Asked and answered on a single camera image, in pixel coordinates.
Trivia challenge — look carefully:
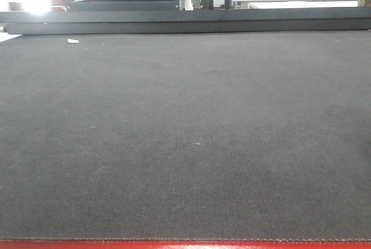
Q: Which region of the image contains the white background table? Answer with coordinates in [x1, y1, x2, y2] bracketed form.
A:
[232, 0, 358, 9]

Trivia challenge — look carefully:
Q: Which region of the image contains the dark grey fabric mat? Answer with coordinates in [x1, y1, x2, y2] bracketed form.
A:
[1, 30, 370, 241]

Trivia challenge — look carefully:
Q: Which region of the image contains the black metal frame rail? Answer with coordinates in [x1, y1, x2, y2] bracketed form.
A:
[1, 0, 370, 35]

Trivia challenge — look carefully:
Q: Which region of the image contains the white paper scrap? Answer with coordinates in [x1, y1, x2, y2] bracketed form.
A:
[67, 39, 79, 44]

